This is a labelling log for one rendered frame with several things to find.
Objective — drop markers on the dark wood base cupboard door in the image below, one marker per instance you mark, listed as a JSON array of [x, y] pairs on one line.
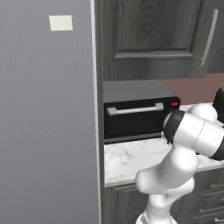
[[125, 204]]

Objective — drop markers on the black toaster oven door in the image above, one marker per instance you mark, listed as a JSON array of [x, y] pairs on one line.
[[134, 119]]

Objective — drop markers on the dark wood wall cupboard door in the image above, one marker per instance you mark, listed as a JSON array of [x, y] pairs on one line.
[[157, 35]]

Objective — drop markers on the black toaster oven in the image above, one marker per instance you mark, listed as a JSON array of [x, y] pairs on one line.
[[137, 109]]

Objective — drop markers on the pale yellow sticky note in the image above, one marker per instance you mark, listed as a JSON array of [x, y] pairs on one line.
[[60, 22]]

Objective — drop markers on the dark wood drawer front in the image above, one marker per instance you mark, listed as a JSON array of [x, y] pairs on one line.
[[207, 201], [204, 218], [211, 178]]

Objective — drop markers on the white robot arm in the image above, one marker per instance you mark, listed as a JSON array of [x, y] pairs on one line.
[[186, 137]]

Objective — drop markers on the grey fridge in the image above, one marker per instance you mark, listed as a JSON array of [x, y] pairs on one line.
[[46, 116]]

